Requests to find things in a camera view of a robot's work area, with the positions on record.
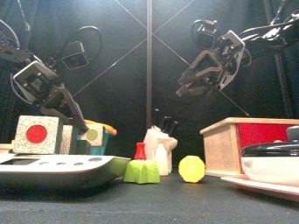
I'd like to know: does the large red-centre sushi piece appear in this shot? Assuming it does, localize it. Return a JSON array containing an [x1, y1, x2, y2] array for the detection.
[[12, 115, 64, 155]]

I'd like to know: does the green-centre sushi piece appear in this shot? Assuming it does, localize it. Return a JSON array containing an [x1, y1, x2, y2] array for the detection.
[[82, 124, 107, 147]]

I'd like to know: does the orange toy food piece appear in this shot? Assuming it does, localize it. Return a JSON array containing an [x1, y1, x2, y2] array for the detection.
[[83, 119, 118, 137]]

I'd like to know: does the speckled white sushi piece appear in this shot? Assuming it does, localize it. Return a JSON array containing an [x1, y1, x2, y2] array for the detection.
[[59, 124, 76, 155]]

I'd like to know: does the teal toy box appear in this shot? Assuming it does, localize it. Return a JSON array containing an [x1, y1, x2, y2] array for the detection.
[[76, 130, 112, 156]]

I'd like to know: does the white kitchen scale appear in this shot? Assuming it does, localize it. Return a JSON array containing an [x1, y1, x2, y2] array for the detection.
[[0, 153, 132, 190]]

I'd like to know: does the wooden box red inside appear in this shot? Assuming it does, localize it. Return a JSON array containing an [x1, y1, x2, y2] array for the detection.
[[199, 116, 299, 178]]

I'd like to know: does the green toy with red top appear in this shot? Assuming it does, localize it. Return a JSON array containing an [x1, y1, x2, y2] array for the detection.
[[123, 142, 163, 186]]

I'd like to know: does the yellow-green toy lemon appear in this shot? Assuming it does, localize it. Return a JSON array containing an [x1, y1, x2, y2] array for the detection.
[[178, 155, 207, 184]]

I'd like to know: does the white pot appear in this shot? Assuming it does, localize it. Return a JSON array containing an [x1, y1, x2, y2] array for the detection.
[[239, 156, 299, 188]]

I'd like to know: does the light wooden tray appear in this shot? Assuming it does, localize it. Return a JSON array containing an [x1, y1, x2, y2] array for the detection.
[[219, 174, 299, 203]]

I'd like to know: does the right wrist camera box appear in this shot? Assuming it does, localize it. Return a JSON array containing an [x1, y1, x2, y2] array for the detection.
[[191, 19, 221, 51]]

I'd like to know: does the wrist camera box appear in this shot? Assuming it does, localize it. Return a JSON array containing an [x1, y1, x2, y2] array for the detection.
[[191, 19, 221, 51], [60, 41, 90, 71]]

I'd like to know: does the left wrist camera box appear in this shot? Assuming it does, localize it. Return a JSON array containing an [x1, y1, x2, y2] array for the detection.
[[60, 41, 90, 71]]

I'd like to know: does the black knife handle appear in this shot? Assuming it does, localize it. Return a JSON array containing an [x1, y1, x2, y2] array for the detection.
[[159, 115, 174, 134], [167, 121, 181, 138], [151, 108, 162, 128]]

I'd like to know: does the vertical metal frame pole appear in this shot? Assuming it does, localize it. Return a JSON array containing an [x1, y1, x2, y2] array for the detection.
[[144, 0, 155, 130]]

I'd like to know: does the black left camera cable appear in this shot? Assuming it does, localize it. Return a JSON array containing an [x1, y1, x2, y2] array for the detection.
[[51, 25, 104, 64]]

